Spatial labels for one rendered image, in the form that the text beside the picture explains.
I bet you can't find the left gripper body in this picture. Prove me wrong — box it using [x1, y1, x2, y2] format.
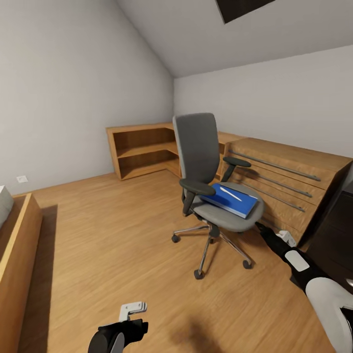
[121, 319, 143, 348]

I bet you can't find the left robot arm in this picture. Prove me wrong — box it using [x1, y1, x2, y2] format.
[88, 301, 149, 353]

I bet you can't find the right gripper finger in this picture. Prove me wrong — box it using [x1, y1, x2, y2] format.
[255, 222, 267, 231]

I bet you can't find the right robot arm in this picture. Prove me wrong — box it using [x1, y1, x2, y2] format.
[255, 222, 353, 353]

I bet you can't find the folder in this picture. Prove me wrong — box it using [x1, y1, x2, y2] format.
[201, 183, 258, 218]

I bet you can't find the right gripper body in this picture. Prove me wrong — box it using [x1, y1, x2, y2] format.
[260, 227, 286, 252]

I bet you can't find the swivel chair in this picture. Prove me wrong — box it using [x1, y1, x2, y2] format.
[172, 112, 264, 279]

